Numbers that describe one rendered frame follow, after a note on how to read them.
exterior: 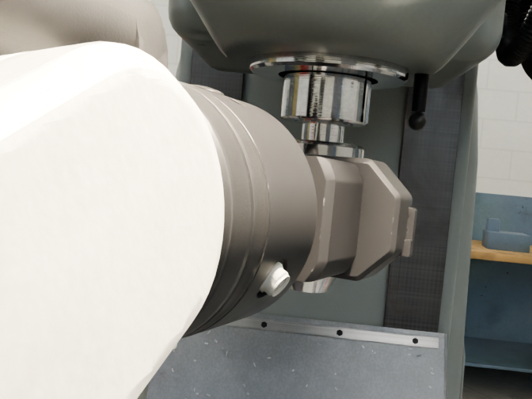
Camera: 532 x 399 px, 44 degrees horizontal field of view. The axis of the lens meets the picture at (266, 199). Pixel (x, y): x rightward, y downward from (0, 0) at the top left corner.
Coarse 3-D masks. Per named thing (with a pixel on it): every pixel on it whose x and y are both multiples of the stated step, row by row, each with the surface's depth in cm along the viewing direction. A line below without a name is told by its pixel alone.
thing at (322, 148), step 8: (304, 144) 34; (312, 144) 33; (320, 144) 33; (328, 144) 33; (336, 144) 34; (344, 144) 34; (352, 144) 34; (304, 152) 34; (312, 152) 33; (320, 152) 33; (328, 152) 33; (336, 152) 33; (344, 152) 34; (352, 152) 34; (360, 152) 34
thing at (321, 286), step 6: (294, 282) 35; (300, 282) 35; (306, 282) 35; (312, 282) 35; (318, 282) 35; (324, 282) 35; (330, 282) 35; (294, 288) 35; (300, 288) 35; (306, 288) 35; (312, 288) 35; (318, 288) 35; (324, 288) 35
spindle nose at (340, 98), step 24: (288, 72) 35; (312, 72) 33; (336, 72) 33; (288, 96) 34; (312, 96) 33; (336, 96) 33; (360, 96) 34; (288, 120) 37; (336, 120) 33; (360, 120) 34
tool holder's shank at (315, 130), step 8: (296, 120) 35; (304, 120) 34; (312, 120) 34; (320, 120) 34; (304, 128) 35; (312, 128) 35; (320, 128) 34; (328, 128) 34; (336, 128) 35; (304, 136) 35; (312, 136) 35; (320, 136) 35; (328, 136) 35; (336, 136) 35
